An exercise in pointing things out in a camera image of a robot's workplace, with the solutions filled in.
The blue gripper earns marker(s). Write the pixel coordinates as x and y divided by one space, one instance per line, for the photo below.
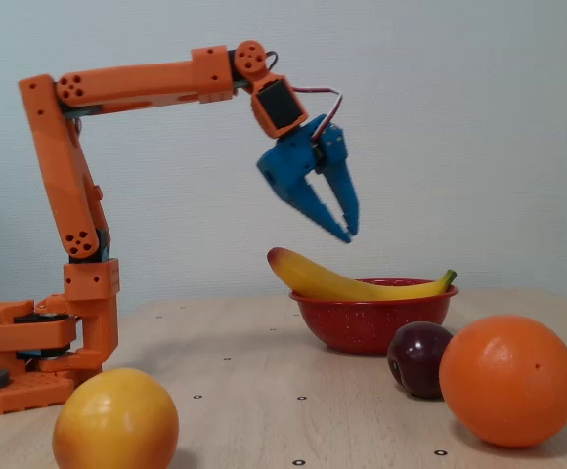
290 168

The yellow plastic banana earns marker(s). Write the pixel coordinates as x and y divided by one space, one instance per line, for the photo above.
322 283

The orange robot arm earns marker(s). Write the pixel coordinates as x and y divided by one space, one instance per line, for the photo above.
63 171

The red speckled enamel bowl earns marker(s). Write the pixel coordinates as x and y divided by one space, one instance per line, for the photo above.
362 327

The dark purple plastic plum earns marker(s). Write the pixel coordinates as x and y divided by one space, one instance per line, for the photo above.
415 359

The orange plastic orange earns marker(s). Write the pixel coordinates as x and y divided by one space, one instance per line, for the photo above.
508 381

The yellow orange round fruit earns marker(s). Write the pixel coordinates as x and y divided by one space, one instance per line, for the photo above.
115 420

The orange robot base mount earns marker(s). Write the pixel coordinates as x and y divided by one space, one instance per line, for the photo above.
19 396

